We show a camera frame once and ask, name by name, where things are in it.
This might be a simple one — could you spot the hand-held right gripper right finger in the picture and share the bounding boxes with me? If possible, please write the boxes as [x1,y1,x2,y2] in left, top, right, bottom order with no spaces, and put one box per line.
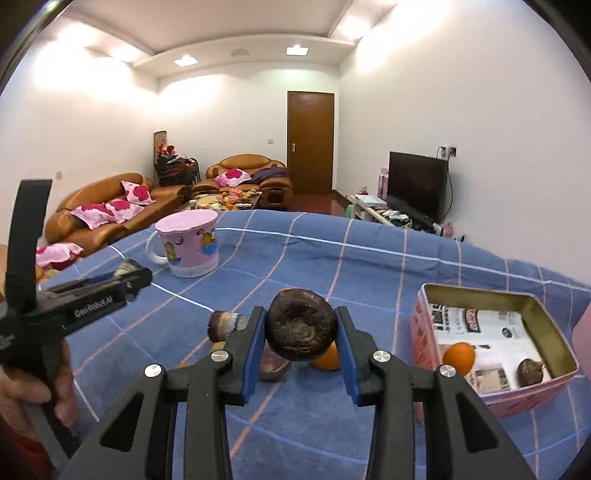
[335,305,527,480]

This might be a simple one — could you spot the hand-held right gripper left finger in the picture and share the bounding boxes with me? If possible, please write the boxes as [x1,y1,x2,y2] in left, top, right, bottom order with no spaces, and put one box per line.
[60,307,269,480]

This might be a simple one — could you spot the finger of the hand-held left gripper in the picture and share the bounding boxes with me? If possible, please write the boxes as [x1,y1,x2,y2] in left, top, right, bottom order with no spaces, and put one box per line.
[88,267,153,303]

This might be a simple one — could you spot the orange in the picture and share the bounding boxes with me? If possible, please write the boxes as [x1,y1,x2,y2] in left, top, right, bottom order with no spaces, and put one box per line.
[442,342,476,377]
[308,342,342,371]

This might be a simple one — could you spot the brown striped root vegetable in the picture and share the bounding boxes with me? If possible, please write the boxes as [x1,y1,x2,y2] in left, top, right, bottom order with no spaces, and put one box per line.
[208,311,252,343]

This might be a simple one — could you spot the dark brown water chestnut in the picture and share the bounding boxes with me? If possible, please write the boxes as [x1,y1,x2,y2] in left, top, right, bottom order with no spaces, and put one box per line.
[516,358,550,387]
[264,287,336,361]

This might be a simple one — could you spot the pink tin box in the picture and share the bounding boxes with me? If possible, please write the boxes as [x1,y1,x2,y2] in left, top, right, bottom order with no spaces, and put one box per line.
[411,283,580,423]

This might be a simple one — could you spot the person's left hand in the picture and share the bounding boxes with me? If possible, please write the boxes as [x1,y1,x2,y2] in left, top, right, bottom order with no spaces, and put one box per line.
[0,342,79,430]

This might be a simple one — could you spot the pink floral cushion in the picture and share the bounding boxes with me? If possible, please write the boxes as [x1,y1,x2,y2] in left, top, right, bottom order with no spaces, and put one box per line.
[71,203,116,229]
[105,199,145,219]
[121,181,153,205]
[216,168,251,188]
[36,242,84,268]

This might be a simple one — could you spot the pink cartoon mug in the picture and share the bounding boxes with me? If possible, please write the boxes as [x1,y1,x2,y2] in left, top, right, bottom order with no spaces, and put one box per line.
[146,210,220,278]

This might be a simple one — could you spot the long brown leather sofa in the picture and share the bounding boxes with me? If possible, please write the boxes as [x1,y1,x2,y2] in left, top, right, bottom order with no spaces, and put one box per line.
[45,173,190,257]

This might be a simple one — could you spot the blue plaid blanket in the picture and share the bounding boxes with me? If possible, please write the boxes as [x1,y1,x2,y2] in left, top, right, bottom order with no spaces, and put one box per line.
[28,210,591,480]

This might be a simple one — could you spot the black chair with clothes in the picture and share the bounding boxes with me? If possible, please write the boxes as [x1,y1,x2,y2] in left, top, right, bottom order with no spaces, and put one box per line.
[154,143,200,188]

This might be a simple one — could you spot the cluttered coffee table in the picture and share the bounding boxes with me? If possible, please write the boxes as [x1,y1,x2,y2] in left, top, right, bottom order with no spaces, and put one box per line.
[187,189,264,213]

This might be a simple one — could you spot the white television stand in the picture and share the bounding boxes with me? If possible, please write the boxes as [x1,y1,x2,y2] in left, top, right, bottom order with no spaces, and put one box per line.
[346,194,439,232]

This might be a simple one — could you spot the printed paper leaflet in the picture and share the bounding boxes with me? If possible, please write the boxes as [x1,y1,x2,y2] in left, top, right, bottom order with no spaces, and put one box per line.
[427,302,536,395]

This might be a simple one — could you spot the brown armchair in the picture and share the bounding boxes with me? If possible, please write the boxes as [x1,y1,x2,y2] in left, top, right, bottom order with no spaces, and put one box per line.
[191,155,294,204]

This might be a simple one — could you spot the purple cloth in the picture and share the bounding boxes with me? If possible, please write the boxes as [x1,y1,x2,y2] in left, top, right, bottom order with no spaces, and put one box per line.
[249,167,289,185]

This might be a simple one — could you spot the black flat television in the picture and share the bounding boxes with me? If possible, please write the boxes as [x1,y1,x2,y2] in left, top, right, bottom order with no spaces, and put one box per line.
[386,151,450,222]

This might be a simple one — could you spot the brown wooden door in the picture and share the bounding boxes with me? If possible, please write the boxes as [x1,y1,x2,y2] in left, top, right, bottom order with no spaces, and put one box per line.
[287,91,335,195]

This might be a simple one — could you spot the black power cable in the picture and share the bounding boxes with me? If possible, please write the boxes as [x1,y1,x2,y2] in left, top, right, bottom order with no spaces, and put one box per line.
[444,157,457,222]

